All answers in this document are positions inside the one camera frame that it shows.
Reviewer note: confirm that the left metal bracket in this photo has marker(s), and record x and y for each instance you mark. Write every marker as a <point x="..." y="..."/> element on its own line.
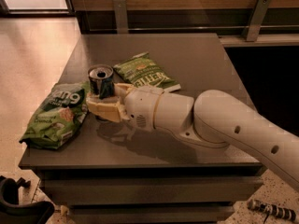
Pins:
<point x="121" y="18"/>

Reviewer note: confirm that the metal bracket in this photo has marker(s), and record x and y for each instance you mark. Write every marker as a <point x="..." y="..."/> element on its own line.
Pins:
<point x="252" y="30"/>
<point x="121" y="18"/>

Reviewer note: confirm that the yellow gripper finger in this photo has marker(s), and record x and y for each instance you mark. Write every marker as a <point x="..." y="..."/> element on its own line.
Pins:
<point x="111" y="108"/>
<point x="123" y="89"/>

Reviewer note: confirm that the green Kettle chip bag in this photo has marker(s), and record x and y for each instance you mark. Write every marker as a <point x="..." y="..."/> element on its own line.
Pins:
<point x="140" y="70"/>

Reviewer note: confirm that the green rice chip bag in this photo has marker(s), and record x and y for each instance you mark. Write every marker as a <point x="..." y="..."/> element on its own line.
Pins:
<point x="58" y="117"/>

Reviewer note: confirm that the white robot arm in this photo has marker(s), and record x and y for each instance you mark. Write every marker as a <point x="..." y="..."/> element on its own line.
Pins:
<point x="214" y="120"/>

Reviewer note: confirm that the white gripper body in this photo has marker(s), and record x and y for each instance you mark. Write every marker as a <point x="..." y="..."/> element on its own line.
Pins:
<point x="142" y="106"/>

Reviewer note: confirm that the black white striped tool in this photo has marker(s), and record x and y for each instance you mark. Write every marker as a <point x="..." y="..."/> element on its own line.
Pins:
<point x="273" y="210"/>

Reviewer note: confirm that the grey drawer cabinet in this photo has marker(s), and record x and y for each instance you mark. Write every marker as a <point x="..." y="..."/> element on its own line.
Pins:
<point x="111" y="174"/>

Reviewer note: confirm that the black chair base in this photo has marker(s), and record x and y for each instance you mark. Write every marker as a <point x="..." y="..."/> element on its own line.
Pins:
<point x="12" y="212"/>

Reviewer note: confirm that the right metal bracket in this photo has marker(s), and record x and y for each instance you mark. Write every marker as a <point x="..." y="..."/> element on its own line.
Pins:
<point x="252" y="30"/>

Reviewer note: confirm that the redbull can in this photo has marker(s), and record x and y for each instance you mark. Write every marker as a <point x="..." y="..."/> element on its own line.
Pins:
<point x="101" y="80"/>

